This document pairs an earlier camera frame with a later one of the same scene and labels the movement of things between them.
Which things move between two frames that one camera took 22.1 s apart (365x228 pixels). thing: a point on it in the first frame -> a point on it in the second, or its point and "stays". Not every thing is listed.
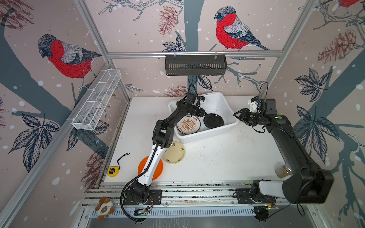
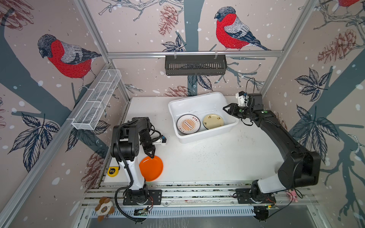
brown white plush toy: (105, 207) stays
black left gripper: (201, 111) -> (151, 148)
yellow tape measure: (113, 171) stays
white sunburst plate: (188, 125) stays
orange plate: (158, 171) stays
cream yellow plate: (175, 154) -> (212, 121)
